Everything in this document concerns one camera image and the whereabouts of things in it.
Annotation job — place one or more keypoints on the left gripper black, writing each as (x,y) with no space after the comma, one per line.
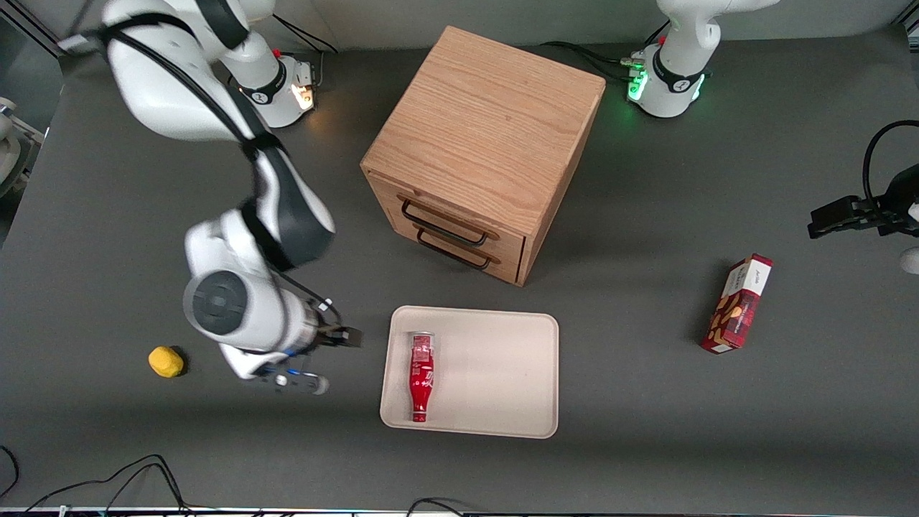
(899,203)

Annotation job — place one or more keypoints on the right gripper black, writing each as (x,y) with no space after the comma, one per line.
(332,333)

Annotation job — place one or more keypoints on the red coke bottle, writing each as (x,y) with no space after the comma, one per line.
(421,377)

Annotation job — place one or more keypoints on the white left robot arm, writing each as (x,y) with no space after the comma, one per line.
(682,29)

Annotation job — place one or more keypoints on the beige plastic tray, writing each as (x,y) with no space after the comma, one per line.
(495,373)

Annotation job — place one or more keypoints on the red cookie box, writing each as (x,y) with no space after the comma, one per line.
(739,305)

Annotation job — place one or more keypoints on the wooden drawer front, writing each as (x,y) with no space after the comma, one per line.
(504,268)
(388,195)

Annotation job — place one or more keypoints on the yellow lemon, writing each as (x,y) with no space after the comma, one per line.
(166,362)

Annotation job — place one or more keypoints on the wooden drawer cabinet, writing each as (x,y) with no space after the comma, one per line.
(488,122)

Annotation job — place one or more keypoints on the white grey background equipment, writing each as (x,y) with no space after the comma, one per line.
(8,154)

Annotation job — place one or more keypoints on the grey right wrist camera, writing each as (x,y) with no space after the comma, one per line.
(298,380)

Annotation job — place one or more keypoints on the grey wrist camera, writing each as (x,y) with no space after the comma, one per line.
(912,261)
(298,380)

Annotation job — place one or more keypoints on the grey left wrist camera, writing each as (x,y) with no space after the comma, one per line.
(912,261)

